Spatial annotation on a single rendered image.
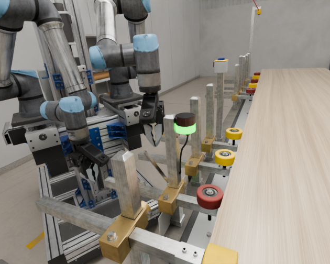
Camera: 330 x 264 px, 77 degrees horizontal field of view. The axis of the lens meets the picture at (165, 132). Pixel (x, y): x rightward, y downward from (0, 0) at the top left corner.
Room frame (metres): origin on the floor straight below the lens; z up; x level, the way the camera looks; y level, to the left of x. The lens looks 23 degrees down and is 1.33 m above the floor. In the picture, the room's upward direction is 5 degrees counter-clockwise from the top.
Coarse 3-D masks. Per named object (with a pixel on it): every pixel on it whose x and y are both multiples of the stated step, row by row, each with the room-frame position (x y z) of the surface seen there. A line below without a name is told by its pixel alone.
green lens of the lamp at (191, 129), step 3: (177, 126) 0.57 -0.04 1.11; (192, 126) 0.56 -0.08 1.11; (177, 129) 0.57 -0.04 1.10; (180, 129) 0.56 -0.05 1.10; (183, 129) 0.55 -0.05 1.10; (186, 129) 0.55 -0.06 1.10; (189, 129) 0.55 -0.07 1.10; (192, 129) 0.56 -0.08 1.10; (195, 129) 0.58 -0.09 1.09; (177, 132) 0.57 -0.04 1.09; (180, 132) 0.56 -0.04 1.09; (183, 132) 0.55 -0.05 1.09; (186, 132) 0.55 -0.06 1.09; (189, 132) 0.55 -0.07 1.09; (192, 132) 0.56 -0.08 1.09
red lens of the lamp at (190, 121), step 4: (176, 120) 0.57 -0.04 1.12; (180, 120) 0.56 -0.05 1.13; (184, 120) 0.55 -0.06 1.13; (188, 120) 0.55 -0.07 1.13; (192, 120) 0.56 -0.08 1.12; (176, 124) 0.57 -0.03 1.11; (180, 124) 0.56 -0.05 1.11; (184, 124) 0.55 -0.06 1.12; (188, 124) 0.55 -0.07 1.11; (192, 124) 0.56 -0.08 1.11
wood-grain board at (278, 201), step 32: (256, 96) 1.59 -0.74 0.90; (288, 96) 1.52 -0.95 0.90; (320, 96) 1.45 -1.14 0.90; (256, 128) 0.97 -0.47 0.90; (288, 128) 0.94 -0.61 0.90; (320, 128) 0.91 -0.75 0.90; (256, 160) 0.67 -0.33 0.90; (288, 160) 0.65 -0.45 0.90; (320, 160) 0.64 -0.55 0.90; (256, 192) 0.50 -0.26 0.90; (288, 192) 0.49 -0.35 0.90; (320, 192) 0.48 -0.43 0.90; (224, 224) 0.39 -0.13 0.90; (256, 224) 0.38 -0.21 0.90; (288, 224) 0.37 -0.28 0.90; (320, 224) 0.37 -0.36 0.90; (256, 256) 0.30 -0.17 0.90; (288, 256) 0.29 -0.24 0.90; (320, 256) 0.29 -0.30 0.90
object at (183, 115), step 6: (180, 114) 0.59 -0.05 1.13; (186, 114) 0.59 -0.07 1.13; (192, 114) 0.58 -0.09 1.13; (180, 126) 0.56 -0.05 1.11; (186, 126) 0.56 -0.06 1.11; (174, 132) 0.58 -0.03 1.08; (186, 138) 0.58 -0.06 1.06; (180, 156) 0.59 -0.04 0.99; (180, 162) 0.60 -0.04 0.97; (180, 168) 0.60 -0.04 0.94
